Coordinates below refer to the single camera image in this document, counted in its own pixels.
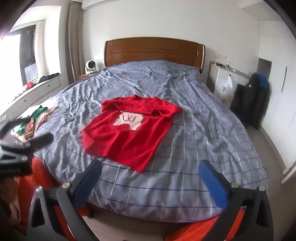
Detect person's left forearm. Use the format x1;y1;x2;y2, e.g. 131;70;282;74
0;177;22;224

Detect blue garment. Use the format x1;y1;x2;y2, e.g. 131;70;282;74
251;72;270;93

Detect pink garment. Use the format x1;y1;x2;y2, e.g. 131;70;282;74
14;106;58;143

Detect white garment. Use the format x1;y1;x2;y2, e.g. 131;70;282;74
18;105;40;119

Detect white grey-trimmed cabinet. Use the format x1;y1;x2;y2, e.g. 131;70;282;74
206;61;251;98

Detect black jacket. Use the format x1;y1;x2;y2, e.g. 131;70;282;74
230;73;270;130

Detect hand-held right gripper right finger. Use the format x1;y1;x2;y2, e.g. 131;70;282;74
198;159;274;241

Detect green garment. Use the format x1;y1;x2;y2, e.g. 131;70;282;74
11;105;48;136

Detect window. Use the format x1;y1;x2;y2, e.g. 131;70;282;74
0;24;39;105

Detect dark clothes pile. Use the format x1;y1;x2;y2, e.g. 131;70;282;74
37;72;60;83

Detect red sweater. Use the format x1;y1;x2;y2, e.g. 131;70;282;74
82;95;183;174

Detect wooden bedside table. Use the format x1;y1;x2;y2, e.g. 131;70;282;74
78;72;98;80

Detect white plastic bag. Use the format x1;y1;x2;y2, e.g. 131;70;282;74
214;75;233;102

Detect white wardrobe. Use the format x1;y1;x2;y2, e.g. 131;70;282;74
257;22;296;184

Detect white round camera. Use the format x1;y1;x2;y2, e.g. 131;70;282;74
85;60;100;75

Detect striped grey-blue duvet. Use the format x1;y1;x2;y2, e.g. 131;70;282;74
7;60;270;223

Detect white windowsill drawer cabinet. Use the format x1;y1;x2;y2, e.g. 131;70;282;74
0;74;63;121

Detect beige curtain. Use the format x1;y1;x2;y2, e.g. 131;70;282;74
66;2;84;83

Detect person's orange pants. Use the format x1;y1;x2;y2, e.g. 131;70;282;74
18;158;245;241

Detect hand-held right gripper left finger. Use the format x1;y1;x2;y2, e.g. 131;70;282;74
27;159;102;241

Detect wooden headboard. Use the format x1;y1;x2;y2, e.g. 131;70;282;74
104;37;205;74

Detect long wardrobe handle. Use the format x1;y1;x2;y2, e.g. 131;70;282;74
282;67;288;92

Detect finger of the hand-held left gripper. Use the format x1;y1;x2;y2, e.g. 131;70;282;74
0;117;35;142
29;133;54;151

